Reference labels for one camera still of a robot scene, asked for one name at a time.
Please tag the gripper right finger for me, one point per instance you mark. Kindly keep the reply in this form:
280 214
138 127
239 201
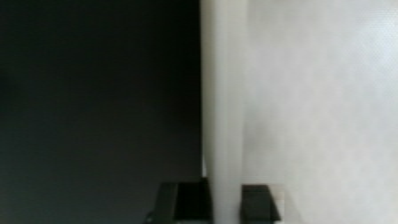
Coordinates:
259 208

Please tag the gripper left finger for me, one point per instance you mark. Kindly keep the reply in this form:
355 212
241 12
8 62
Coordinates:
182 204

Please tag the white desk tabletop tray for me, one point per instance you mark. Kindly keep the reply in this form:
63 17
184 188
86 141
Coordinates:
301 107

